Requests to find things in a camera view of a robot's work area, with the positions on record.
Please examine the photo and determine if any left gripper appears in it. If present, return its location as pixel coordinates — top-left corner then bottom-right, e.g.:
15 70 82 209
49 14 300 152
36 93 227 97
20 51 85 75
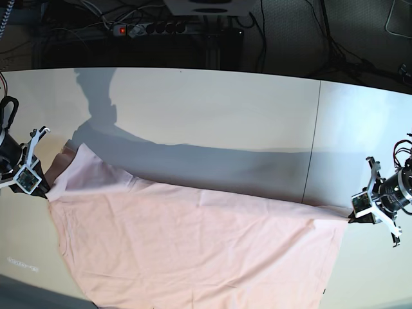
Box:
348 156 403 247

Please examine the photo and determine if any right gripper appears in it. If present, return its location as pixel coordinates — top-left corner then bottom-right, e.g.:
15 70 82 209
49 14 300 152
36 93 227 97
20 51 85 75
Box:
1 127 50 198

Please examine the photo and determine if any pink T-shirt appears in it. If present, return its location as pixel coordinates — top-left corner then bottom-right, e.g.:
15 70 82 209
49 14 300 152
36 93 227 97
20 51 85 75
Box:
46 145 348 308

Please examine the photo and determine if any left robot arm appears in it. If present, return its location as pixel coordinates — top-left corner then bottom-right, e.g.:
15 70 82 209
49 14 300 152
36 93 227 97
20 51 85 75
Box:
348 138 411 247

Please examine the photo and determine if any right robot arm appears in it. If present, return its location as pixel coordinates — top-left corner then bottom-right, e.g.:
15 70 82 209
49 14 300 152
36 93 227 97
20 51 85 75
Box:
1 96 50 199

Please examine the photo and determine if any black power strip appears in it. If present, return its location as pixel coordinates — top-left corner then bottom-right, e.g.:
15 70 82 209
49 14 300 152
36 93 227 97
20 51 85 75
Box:
112 22 189 38

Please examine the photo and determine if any black power adapter box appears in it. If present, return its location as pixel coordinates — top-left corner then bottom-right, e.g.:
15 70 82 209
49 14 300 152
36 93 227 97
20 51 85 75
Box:
220 28 244 71

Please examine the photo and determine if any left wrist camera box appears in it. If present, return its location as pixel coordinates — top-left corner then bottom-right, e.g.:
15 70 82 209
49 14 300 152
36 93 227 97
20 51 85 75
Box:
351 191 372 218

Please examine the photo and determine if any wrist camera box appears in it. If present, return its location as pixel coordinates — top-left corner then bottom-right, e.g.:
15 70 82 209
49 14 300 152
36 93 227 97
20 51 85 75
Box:
351 191 372 218
13 164 41 195

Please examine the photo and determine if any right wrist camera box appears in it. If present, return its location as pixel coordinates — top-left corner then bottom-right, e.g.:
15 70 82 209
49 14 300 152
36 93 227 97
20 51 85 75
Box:
13 164 41 195

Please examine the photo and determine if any black floor cable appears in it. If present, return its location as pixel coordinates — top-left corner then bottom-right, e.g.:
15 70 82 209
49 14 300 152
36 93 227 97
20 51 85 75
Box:
321 0 387 78

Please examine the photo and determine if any white cable loop on floor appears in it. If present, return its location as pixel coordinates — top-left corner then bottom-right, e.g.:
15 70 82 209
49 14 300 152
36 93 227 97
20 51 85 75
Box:
384 0 412 40

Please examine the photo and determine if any aluminium table leg post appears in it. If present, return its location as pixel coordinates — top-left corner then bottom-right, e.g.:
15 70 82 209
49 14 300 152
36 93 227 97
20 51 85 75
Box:
205 35 221 70

